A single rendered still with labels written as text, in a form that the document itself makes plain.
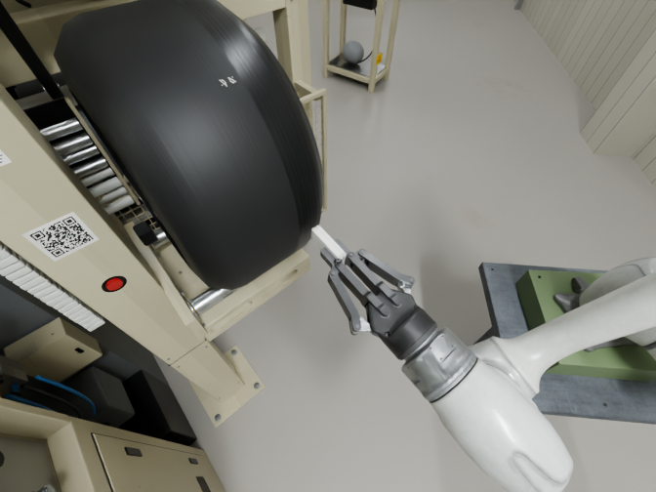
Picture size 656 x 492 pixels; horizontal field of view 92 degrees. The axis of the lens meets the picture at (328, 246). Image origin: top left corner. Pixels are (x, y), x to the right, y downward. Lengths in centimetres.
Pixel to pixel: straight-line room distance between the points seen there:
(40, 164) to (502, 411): 69
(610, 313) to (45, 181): 82
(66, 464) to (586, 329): 94
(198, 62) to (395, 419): 154
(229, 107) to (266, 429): 142
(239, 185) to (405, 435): 141
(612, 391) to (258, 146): 118
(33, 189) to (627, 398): 146
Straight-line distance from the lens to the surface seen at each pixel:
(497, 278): 131
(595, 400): 127
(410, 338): 45
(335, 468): 165
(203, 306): 87
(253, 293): 91
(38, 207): 66
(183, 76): 55
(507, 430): 46
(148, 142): 52
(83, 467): 88
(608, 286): 110
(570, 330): 61
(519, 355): 61
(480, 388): 46
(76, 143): 106
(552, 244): 251
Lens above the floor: 165
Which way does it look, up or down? 54 degrees down
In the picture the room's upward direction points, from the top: straight up
